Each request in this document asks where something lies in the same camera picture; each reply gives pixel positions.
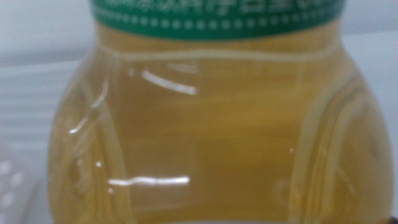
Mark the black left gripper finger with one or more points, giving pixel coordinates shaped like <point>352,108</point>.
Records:
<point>392,221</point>

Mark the yellow tea bottle green label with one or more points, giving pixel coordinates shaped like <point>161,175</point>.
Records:
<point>217,124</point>

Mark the white perforated plastic basket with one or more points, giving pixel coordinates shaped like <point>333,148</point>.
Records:
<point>12,199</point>

